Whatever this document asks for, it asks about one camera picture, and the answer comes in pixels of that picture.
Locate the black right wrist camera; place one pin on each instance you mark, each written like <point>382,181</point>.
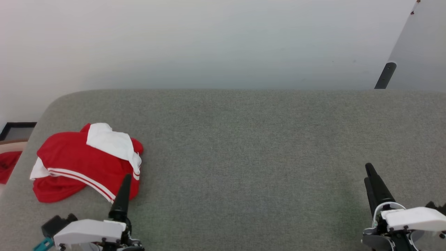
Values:
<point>437,207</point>

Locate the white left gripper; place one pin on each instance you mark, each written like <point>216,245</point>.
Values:
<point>89,232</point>

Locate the beige wooden edge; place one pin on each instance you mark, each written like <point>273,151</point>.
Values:
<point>10,145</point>

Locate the red cloth pile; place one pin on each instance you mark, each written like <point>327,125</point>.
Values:
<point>7,165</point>

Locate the red and white shirt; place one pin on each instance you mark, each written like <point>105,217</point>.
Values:
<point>76,157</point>

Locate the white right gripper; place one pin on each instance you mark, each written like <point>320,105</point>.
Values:
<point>413,219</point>

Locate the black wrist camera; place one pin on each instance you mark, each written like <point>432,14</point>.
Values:
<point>437,207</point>
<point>57,223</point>

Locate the black metal leg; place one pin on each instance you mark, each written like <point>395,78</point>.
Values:
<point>385,75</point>

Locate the light grey board panel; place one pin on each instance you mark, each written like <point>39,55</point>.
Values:
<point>423,45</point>

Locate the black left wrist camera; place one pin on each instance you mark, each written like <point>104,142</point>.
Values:
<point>57,223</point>

